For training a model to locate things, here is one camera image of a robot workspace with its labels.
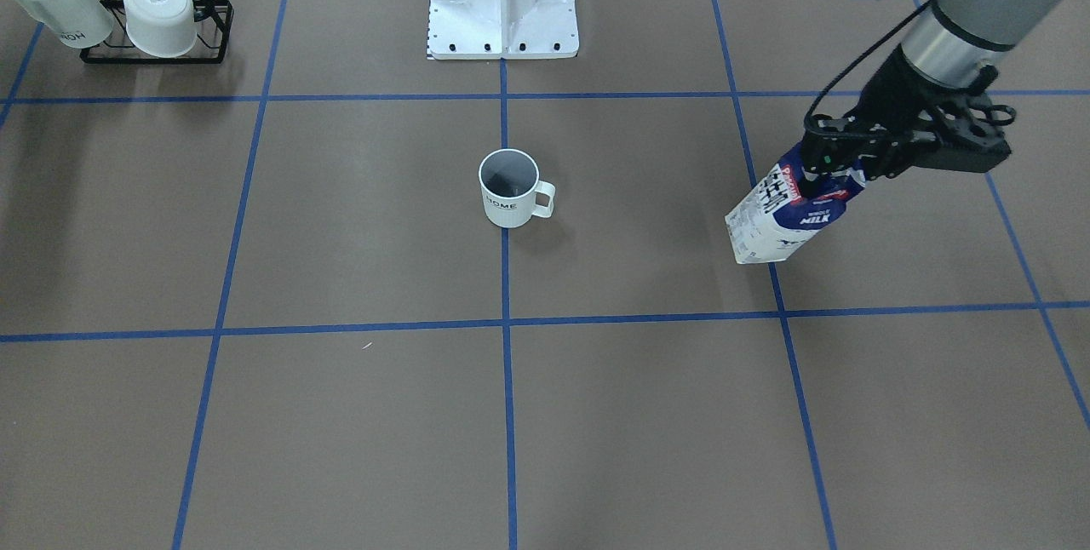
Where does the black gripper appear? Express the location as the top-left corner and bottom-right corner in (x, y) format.
(798, 47), (1018, 198)

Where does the blue white milk carton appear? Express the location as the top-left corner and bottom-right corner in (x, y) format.
(725, 144), (867, 266)

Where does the white HOME mug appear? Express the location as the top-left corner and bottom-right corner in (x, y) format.
(479, 149), (556, 229)

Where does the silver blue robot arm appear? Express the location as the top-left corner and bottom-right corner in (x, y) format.
(795, 0), (1063, 198)

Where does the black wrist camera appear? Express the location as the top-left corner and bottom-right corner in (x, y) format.
(912, 140), (1012, 174)

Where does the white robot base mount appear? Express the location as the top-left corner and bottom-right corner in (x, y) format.
(426, 0), (580, 60)

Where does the black wire cup rack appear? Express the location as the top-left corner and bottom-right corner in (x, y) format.
(13, 0), (234, 66)

